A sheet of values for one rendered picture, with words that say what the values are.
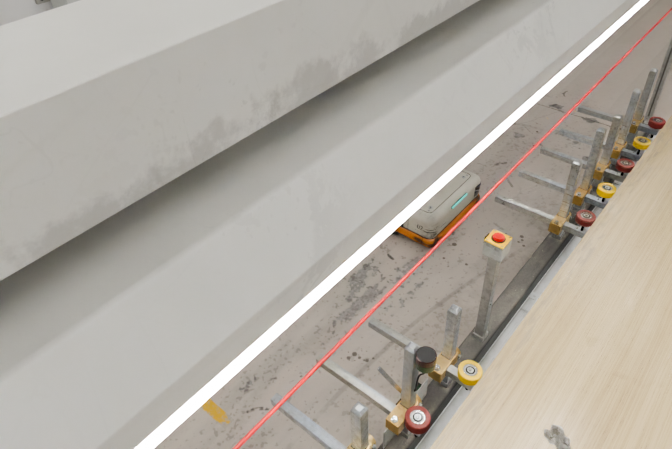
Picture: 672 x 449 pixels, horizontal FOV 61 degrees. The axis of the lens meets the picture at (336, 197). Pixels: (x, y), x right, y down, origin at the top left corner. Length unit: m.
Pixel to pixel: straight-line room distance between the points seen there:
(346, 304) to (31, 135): 3.20
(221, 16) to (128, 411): 0.15
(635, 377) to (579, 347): 0.19
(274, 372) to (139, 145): 2.92
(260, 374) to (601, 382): 1.71
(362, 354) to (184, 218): 2.91
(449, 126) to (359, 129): 0.07
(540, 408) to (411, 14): 1.76
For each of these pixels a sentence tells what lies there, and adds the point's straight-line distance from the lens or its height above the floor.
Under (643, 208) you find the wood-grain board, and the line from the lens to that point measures 2.84.
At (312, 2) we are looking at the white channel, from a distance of 0.25.
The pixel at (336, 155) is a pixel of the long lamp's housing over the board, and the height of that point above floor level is 2.38.
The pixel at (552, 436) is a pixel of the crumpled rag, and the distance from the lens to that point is 1.94.
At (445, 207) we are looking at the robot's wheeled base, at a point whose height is 0.27.
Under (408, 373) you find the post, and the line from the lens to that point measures 1.80.
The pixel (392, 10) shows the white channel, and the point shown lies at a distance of 0.30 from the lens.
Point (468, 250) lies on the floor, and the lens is 3.72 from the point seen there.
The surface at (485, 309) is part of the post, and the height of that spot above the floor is 0.88.
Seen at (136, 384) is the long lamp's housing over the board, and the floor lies 2.35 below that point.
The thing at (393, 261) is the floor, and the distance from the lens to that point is 3.60.
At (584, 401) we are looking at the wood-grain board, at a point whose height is 0.90.
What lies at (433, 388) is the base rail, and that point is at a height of 0.70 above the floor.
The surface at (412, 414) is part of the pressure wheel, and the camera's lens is 1.90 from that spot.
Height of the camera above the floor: 2.54
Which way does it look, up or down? 38 degrees down
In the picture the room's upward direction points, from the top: 3 degrees counter-clockwise
